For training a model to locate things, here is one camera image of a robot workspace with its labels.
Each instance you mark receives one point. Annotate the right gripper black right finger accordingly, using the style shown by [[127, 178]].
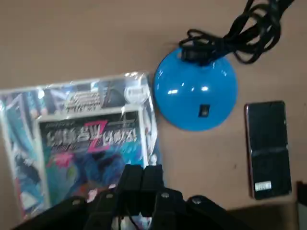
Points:
[[153, 187]]

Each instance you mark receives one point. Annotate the black folding phone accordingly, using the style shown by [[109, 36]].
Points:
[[268, 148]]

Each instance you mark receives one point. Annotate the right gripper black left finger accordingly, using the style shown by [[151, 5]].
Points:
[[130, 187]]

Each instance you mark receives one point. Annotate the blue desk lamp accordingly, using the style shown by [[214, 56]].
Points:
[[187, 95]]

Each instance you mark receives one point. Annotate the plastic wrapped comic magazine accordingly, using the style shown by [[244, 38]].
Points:
[[84, 134]]

